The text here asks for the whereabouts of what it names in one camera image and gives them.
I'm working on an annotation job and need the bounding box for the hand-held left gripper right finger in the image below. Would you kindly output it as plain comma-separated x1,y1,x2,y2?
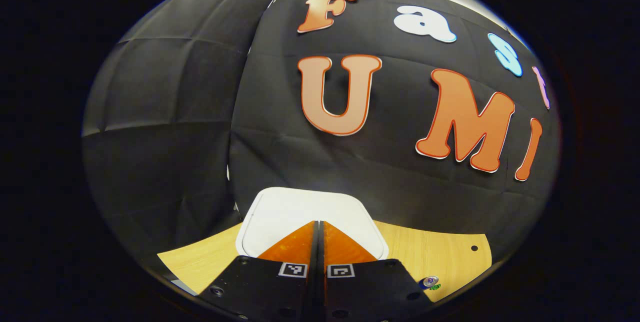
320,220,437,322

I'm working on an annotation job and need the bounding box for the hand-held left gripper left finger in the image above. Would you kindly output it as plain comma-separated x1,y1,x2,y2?
199,220,320,322

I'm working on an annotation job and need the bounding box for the white desktop garbage bin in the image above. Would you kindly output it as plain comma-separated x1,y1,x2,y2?
235,186,390,263

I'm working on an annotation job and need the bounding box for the wooden desktop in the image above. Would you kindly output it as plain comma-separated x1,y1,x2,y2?
157,220,493,304

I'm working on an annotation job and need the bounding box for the black backdrop cloth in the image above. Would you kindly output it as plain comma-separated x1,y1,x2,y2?
82,0,561,283

